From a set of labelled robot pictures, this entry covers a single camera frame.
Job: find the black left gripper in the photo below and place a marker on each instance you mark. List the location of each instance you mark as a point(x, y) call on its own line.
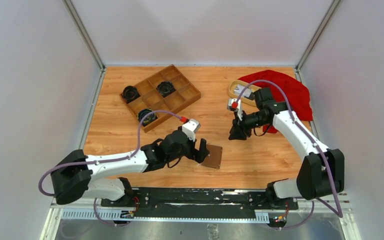
point(200, 154)

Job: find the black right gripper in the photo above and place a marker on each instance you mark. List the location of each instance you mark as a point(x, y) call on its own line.
point(237, 131)

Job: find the brown leather card holder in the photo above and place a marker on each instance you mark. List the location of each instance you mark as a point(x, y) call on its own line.
point(214, 157)

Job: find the white credit card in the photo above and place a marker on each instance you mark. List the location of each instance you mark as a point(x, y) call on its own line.
point(247, 92)

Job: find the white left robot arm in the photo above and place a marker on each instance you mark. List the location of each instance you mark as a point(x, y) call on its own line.
point(100, 176)

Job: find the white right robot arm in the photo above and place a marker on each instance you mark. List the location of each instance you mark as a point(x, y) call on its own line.
point(322, 168)

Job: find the brown wooden compartment tray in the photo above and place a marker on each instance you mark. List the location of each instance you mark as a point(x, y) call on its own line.
point(168, 89)

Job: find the red cloth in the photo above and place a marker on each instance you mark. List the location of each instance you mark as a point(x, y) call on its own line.
point(297, 94)

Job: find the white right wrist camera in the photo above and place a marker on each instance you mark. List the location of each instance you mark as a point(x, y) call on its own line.
point(235, 105)

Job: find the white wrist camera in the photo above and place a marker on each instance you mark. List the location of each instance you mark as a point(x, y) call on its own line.
point(235, 105)
point(191, 128)

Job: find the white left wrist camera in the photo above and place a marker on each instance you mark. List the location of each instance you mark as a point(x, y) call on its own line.
point(191, 128)

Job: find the right aluminium corner post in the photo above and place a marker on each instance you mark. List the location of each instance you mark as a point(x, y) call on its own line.
point(327, 17)

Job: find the aluminium corner post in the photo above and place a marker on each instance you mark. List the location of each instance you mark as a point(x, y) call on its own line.
point(327, 17)
point(76, 18)

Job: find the aluminium table edge rail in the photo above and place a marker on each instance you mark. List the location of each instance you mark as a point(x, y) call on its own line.
point(91, 108)

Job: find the slotted cable duct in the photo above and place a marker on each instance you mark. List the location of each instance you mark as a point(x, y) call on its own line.
point(122, 215)

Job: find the left aluminium corner post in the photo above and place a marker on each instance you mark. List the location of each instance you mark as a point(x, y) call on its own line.
point(76, 18)

